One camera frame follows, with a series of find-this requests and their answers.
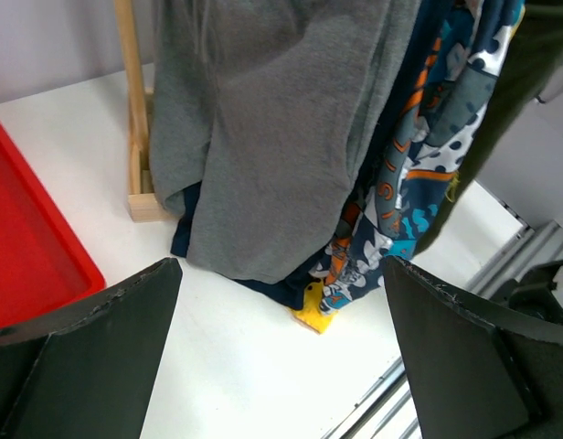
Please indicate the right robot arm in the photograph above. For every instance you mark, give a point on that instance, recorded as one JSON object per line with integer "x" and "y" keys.
{"x": 533, "y": 295}

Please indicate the olive green shorts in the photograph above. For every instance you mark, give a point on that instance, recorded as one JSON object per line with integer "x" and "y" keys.
{"x": 535, "y": 53}

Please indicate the yellow shorts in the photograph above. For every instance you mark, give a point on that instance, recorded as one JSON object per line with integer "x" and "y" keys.
{"x": 310, "y": 315}

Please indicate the grey shorts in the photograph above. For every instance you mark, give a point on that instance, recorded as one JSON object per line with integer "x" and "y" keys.
{"x": 263, "y": 113}

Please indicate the navy blue shorts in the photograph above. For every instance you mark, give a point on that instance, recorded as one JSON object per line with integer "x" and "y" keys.
{"x": 290, "y": 291}

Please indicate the red plastic bin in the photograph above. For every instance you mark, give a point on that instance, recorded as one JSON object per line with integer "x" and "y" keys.
{"x": 43, "y": 264}

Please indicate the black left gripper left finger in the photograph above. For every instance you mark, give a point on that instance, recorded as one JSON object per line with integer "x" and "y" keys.
{"x": 87, "y": 370}

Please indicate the patterned blue orange shorts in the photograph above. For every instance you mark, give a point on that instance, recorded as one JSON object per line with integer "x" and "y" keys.
{"x": 431, "y": 139}

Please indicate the wooden clothes rack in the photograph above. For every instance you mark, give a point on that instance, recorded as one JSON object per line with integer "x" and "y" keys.
{"x": 142, "y": 203}

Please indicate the aluminium mounting rail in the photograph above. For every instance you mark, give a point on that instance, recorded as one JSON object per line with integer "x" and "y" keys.
{"x": 477, "y": 264}

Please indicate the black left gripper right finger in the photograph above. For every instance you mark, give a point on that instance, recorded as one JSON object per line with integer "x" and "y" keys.
{"x": 476, "y": 368}

